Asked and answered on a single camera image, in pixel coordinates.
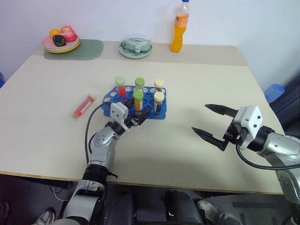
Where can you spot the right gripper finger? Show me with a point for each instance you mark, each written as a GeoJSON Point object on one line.
{"type": "Point", "coordinates": [208, 136]}
{"type": "Point", "coordinates": [222, 109]}

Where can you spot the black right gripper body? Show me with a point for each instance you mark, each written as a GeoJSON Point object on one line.
{"type": "Point", "coordinates": [234, 136]}

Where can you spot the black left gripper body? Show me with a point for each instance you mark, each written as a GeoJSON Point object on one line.
{"type": "Point", "coordinates": [130, 122]}

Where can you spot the green-capped yellow liquid tube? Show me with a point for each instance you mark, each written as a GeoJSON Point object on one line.
{"type": "Point", "coordinates": [138, 100]}

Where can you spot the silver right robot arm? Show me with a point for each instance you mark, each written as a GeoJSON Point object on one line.
{"type": "Point", "coordinates": [280, 145]}

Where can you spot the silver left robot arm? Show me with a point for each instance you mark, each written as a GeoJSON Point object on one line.
{"type": "Point", "coordinates": [100, 145]}

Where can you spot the blue test tube rack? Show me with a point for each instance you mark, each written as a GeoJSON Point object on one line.
{"type": "Point", "coordinates": [159, 112]}

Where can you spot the green-capped red liquid tube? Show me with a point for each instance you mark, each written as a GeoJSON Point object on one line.
{"type": "Point", "coordinates": [120, 87]}

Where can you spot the cream-capped dark liquid tube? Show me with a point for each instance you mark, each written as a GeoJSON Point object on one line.
{"type": "Point", "coordinates": [159, 84]}
{"type": "Point", "coordinates": [158, 102]}

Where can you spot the green-capped clear tube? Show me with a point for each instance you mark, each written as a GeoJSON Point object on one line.
{"type": "Point", "coordinates": [139, 83]}

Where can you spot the cream-capped red liquid tube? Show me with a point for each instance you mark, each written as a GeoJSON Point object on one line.
{"type": "Point", "coordinates": [84, 106]}

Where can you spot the pale green plate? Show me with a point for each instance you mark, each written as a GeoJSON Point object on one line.
{"type": "Point", "coordinates": [134, 55]}

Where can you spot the blue ribbed stool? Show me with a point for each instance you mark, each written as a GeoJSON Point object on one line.
{"type": "Point", "coordinates": [274, 92]}

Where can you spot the clear glass container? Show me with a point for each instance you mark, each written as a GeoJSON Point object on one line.
{"type": "Point", "coordinates": [140, 42]}

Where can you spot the black chair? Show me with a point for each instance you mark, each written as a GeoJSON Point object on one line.
{"type": "Point", "coordinates": [290, 103]}

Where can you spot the green placemat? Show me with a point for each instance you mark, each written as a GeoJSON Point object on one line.
{"type": "Point", "coordinates": [91, 50]}

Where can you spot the dark rounded shape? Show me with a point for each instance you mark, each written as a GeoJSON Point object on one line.
{"type": "Point", "coordinates": [182, 208]}
{"type": "Point", "coordinates": [122, 208]}

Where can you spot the grey sneaker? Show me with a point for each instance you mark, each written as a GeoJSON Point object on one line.
{"type": "Point", "coordinates": [45, 218]}
{"type": "Point", "coordinates": [215, 213]}

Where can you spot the stacked plates with toy food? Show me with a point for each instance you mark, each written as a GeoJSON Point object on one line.
{"type": "Point", "coordinates": [70, 49]}

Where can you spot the orange soda bottle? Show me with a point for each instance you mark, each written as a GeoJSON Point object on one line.
{"type": "Point", "coordinates": [179, 35]}

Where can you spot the pink toy food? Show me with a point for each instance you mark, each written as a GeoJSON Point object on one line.
{"type": "Point", "coordinates": [69, 32]}

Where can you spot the dark toy food green mark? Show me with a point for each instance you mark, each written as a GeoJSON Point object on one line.
{"type": "Point", "coordinates": [58, 40]}

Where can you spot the pink plate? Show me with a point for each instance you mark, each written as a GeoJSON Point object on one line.
{"type": "Point", "coordinates": [48, 43]}

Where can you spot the yellow toy food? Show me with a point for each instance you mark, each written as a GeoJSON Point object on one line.
{"type": "Point", "coordinates": [55, 32]}

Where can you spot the blue object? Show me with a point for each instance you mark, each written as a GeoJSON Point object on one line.
{"type": "Point", "coordinates": [1, 80]}

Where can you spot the dark shoe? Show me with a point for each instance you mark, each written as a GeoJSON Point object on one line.
{"type": "Point", "coordinates": [3, 212]}

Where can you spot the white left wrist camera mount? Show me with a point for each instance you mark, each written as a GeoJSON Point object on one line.
{"type": "Point", "coordinates": [118, 112]}

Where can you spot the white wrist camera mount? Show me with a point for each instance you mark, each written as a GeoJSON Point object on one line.
{"type": "Point", "coordinates": [250, 119]}
{"type": "Point", "coordinates": [118, 112]}

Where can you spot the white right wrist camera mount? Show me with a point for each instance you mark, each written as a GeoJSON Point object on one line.
{"type": "Point", "coordinates": [250, 119]}

